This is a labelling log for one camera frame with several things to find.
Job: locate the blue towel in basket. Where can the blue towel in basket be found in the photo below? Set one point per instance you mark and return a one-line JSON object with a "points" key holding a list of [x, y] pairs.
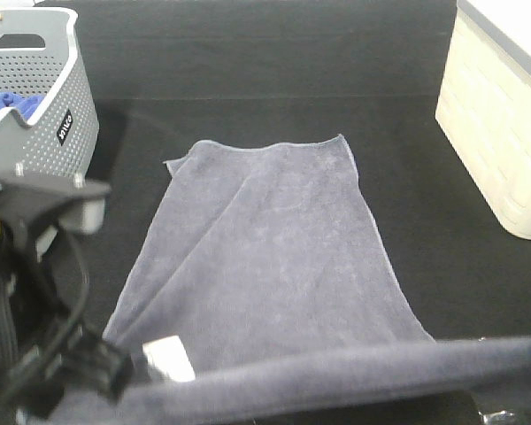
{"points": [[25, 105]]}

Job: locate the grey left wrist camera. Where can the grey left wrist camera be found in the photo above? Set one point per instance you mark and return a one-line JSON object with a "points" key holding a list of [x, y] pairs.
{"points": [[31, 203]]}

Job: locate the grey perforated laundry basket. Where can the grey perforated laundry basket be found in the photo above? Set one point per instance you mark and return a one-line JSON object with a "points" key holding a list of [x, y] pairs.
{"points": [[60, 136]]}

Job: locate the grey terry towel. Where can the grey terry towel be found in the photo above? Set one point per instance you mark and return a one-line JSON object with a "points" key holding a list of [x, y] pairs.
{"points": [[268, 265]]}

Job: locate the cream plastic storage box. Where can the cream plastic storage box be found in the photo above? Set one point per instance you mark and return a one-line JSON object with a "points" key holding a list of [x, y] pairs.
{"points": [[484, 105]]}

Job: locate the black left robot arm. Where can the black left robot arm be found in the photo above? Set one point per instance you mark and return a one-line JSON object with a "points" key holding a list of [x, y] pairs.
{"points": [[32, 311]]}

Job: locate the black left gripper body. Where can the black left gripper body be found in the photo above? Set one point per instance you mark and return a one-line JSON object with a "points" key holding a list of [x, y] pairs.
{"points": [[83, 360]]}

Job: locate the clear tape strip right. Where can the clear tape strip right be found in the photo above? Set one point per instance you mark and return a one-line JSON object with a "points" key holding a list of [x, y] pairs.
{"points": [[503, 417]]}

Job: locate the black table cloth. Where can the black table cloth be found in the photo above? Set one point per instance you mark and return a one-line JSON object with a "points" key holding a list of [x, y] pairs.
{"points": [[251, 74]]}

